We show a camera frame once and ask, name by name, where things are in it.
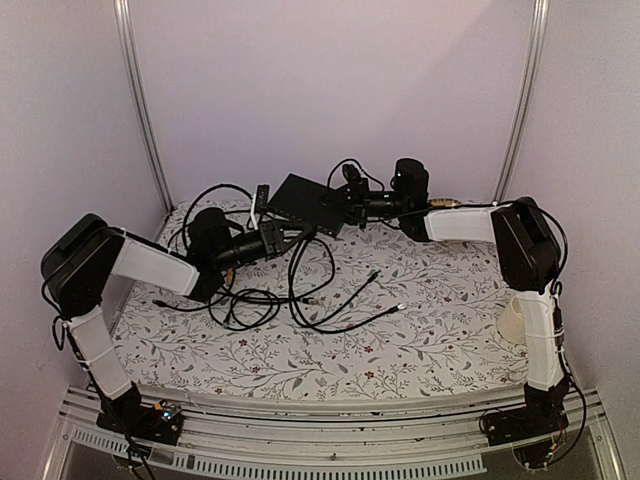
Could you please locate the right aluminium frame post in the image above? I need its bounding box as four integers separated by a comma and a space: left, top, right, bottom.
493, 0, 550, 202

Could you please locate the black cable bundle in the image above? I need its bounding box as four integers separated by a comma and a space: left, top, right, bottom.
287, 234, 404, 335

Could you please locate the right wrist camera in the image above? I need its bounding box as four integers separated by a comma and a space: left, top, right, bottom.
342, 163, 368, 188

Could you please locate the aluminium frame post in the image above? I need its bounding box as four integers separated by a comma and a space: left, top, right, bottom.
113, 0, 174, 213
493, 0, 550, 202

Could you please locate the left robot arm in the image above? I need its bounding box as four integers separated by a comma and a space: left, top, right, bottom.
41, 207, 315, 434

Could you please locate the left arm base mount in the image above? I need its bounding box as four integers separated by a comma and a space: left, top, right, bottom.
96, 395, 184, 446

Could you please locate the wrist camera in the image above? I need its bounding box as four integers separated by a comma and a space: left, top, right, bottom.
250, 184, 270, 230
342, 163, 368, 188

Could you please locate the black ethernet cable pulled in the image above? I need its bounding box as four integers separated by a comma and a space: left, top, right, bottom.
167, 183, 261, 251

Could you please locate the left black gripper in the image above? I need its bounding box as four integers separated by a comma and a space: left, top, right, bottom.
213, 217, 312, 271

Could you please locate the woven bamboo tray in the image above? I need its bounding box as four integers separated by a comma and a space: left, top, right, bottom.
428, 198, 463, 209

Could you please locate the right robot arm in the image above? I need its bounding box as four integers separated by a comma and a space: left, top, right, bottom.
327, 158, 570, 436

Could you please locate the left aluminium frame post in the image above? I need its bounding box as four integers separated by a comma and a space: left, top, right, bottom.
113, 0, 174, 213

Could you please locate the floral table mat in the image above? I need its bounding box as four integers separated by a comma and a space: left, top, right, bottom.
112, 225, 528, 401

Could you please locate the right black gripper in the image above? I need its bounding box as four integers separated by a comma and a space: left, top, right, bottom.
318, 178, 407, 229

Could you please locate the cream ribbed cup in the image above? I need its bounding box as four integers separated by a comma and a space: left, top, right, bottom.
496, 297, 525, 345

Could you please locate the front aluminium rail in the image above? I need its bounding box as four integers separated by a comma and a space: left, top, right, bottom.
43, 387, 626, 479

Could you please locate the black network switch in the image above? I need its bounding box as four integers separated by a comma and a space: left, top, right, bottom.
267, 173, 345, 238

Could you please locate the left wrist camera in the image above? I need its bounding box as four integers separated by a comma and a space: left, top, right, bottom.
250, 184, 270, 230

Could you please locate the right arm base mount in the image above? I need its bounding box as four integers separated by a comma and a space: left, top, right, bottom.
479, 399, 569, 446

